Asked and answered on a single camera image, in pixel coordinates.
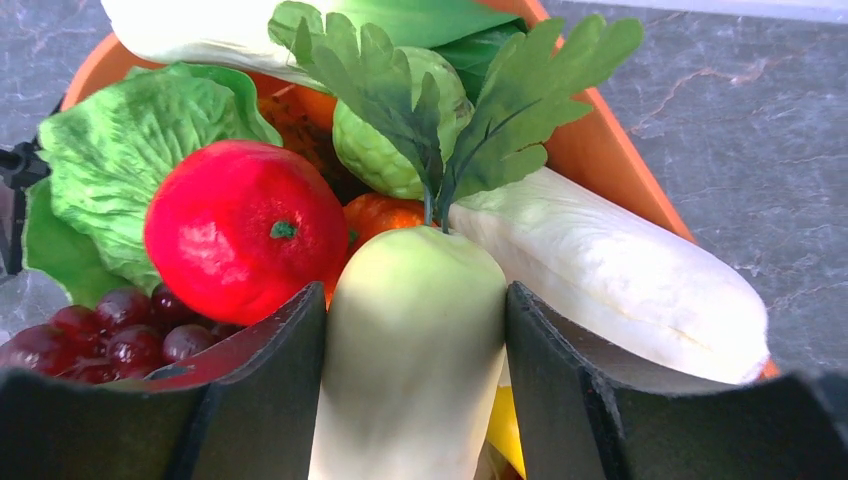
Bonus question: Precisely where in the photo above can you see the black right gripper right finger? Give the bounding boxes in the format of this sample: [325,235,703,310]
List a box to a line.
[506,283,847,479]

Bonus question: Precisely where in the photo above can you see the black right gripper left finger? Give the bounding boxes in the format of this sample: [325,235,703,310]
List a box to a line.
[1,283,326,479]

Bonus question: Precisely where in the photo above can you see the white daikon radish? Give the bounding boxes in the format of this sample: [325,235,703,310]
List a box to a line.
[267,0,647,480]

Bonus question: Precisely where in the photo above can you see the red toy apple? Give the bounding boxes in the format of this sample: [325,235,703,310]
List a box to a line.
[143,140,349,326]

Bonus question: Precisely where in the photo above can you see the yellow toy lemon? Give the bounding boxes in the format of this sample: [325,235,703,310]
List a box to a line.
[486,387,526,479]

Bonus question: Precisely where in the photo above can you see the white napa cabbage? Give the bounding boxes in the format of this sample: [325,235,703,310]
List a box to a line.
[449,168,770,384]

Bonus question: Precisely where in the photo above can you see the purple toy grapes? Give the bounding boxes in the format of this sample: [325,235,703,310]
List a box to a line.
[1,283,242,384]

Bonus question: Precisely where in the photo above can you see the small orange toy pumpkin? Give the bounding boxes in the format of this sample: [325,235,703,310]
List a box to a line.
[340,193,425,270]

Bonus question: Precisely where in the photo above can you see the green lettuce leaf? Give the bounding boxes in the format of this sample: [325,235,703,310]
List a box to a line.
[23,63,282,307]

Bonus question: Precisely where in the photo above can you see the orange plastic basket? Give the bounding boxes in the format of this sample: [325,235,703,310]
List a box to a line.
[59,0,783,382]

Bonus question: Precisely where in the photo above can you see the green bumpy custard apple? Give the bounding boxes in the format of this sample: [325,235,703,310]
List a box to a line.
[331,44,476,201]

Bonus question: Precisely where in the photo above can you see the black microphone tripod stand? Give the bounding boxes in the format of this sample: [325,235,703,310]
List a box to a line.
[1,135,51,283]

